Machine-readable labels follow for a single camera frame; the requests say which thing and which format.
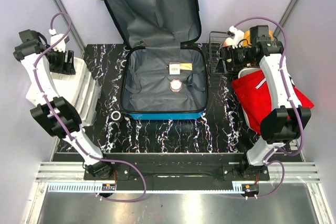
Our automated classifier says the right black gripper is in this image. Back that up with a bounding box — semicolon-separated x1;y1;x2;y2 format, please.
213;44;256;74

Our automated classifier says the red garment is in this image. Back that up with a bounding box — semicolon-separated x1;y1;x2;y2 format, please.
232;70;314;143

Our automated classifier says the gold rectangular box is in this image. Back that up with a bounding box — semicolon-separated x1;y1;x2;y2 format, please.
180;63;193;71

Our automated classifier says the small white pink box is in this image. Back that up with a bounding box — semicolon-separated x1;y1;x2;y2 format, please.
168;62;181;75

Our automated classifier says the pink round cosmetic item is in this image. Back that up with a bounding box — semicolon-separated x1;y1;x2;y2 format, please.
170;79;183;92

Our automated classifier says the blue cartoon fish suitcase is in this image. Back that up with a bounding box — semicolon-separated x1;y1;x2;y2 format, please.
101;0;208;120

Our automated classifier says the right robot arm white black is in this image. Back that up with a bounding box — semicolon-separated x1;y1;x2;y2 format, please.
221;25;311;180

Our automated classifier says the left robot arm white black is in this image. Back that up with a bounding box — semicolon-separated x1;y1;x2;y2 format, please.
13;29;113;180

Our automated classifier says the pink plastic cup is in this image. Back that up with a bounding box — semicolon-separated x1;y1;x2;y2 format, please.
222;37;235;47

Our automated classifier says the white rectangular plastic basin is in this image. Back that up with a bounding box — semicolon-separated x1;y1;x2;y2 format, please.
238;68;260;129

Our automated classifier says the orange round plate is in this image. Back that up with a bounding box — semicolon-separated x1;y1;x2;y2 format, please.
242;30;278;47

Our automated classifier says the white drawer organizer box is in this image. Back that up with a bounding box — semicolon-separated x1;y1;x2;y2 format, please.
25;56;102;127

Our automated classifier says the black marbled table mat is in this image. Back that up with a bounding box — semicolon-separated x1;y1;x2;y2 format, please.
56;42;292;154

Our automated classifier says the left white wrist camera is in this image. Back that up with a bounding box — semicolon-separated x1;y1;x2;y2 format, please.
49;29;70;52

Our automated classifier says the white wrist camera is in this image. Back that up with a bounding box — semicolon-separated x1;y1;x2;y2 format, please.
49;29;70;52
228;26;244;48

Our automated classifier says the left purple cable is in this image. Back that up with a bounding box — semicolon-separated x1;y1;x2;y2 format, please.
33;12;148;203

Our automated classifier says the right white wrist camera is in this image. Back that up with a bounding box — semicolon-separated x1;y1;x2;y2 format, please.
228;26;244;48

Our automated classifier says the black wire dish rack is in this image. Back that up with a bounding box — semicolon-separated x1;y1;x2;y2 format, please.
208;31;234;74

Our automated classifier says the aluminium rail frame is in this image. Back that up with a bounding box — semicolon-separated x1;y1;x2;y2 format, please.
36;152;320;194

